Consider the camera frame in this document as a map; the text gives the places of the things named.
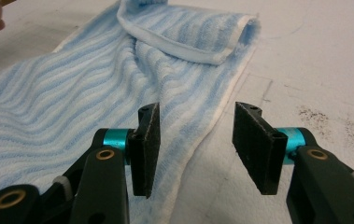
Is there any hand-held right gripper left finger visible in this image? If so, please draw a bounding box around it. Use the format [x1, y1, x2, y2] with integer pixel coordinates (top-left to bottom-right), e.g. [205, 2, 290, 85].
[69, 102, 161, 224]

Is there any white foam mat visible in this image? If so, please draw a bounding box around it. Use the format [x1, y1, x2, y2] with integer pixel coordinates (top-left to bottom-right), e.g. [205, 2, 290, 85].
[0, 0, 354, 224]

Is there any blue striped towel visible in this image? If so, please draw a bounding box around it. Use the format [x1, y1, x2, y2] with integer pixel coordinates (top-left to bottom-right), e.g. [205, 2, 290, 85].
[0, 0, 262, 224]

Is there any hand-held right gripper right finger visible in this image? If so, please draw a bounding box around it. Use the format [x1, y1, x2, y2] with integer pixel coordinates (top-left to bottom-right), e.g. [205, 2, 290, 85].
[232, 102, 354, 224]

